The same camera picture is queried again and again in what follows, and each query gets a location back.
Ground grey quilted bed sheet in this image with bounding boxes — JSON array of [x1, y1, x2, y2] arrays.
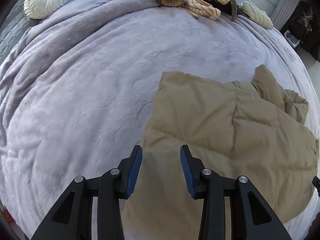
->
[[0, 0, 38, 65]]

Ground beige puffer jacket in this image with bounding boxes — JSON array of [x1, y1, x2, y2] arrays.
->
[[121, 64, 320, 240]]

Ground hanging dark clothes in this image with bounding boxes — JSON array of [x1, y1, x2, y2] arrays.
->
[[280, 1, 320, 60]]

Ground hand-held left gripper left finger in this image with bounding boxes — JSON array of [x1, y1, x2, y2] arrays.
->
[[31, 145, 143, 240]]

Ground dark garment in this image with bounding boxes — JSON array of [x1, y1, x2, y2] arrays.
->
[[215, 1, 250, 20]]

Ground grey curtain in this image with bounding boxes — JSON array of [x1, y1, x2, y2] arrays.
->
[[270, 0, 303, 30]]

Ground printed bag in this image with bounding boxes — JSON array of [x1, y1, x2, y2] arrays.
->
[[284, 30, 300, 48]]

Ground lilac plush blanket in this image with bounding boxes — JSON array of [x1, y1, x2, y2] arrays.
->
[[0, 0, 320, 240]]

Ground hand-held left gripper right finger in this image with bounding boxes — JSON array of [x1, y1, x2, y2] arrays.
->
[[180, 144, 293, 240]]

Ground cream striped pillow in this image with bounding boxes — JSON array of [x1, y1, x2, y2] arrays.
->
[[240, 0, 274, 30]]

